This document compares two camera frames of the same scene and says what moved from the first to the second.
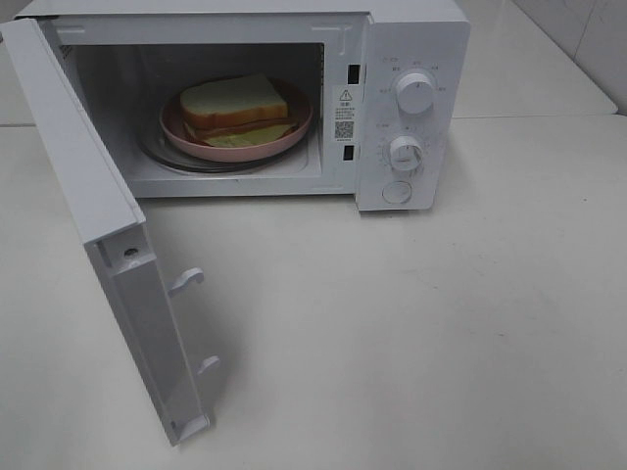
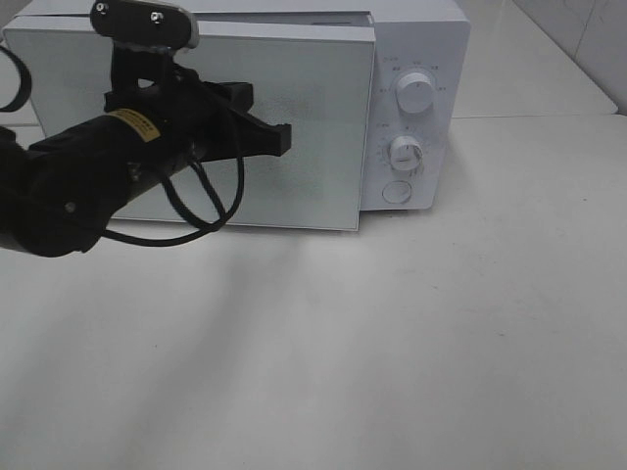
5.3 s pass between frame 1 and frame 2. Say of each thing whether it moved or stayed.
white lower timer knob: stayed
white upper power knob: stayed
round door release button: stayed
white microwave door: moved
